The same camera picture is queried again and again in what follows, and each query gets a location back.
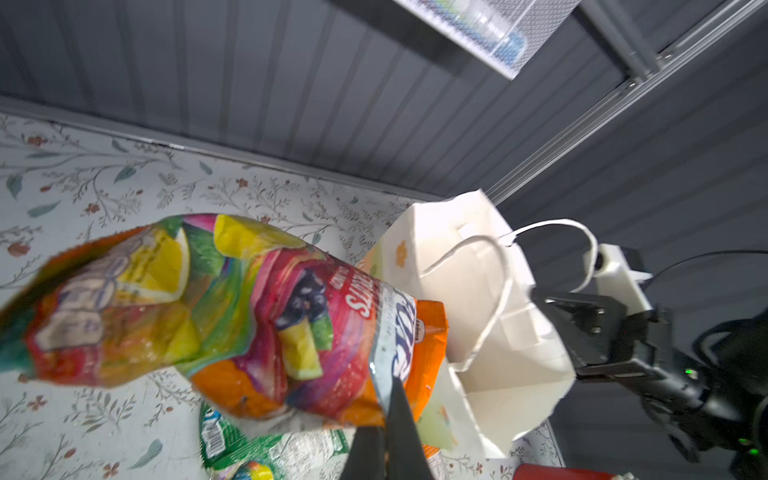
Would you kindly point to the red pencil cup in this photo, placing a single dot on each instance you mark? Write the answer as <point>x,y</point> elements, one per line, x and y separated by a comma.
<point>540,472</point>

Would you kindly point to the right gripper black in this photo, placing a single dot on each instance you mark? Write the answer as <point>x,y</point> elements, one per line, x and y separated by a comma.
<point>714,398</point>

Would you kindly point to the white paper bag floral print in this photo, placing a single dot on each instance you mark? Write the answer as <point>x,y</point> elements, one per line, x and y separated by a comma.
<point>506,367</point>

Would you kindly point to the green snack bag centre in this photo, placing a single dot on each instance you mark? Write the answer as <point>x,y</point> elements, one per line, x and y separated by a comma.
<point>227,453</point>

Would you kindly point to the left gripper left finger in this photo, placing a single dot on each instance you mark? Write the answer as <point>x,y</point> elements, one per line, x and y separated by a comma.
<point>366,460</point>

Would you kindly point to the orange Fox's fruit candy bag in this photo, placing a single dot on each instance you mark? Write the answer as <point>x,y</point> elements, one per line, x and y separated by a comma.
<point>261,323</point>

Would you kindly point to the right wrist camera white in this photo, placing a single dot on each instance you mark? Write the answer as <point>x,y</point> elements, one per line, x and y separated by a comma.
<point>620,273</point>

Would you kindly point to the white wire mesh basket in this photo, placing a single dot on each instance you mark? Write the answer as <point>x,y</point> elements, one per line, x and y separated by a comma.
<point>504,35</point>

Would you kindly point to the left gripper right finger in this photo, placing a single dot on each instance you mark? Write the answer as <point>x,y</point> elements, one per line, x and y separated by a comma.
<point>405,459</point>

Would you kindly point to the orange snack bag right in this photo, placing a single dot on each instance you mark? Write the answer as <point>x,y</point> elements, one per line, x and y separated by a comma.
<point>430,451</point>

